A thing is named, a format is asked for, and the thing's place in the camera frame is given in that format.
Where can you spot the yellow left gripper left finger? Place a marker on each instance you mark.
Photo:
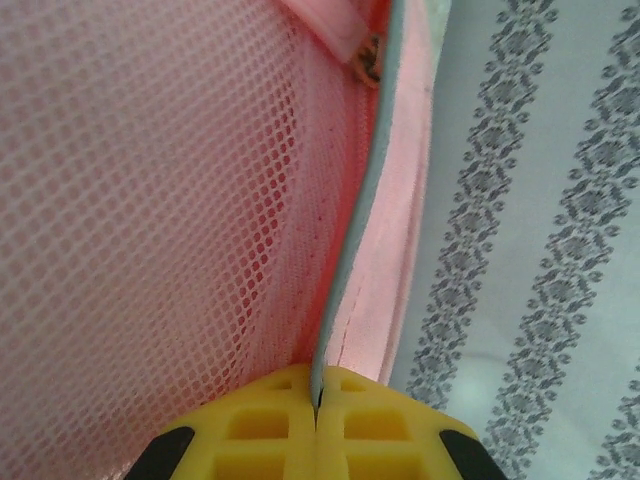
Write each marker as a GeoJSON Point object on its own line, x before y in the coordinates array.
{"type": "Point", "coordinates": [250, 445]}

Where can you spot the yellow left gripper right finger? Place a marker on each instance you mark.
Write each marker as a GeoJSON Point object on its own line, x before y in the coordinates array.
{"type": "Point", "coordinates": [390, 445]}

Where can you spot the pink student backpack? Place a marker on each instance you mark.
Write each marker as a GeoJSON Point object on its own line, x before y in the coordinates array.
{"type": "Point", "coordinates": [150, 200]}

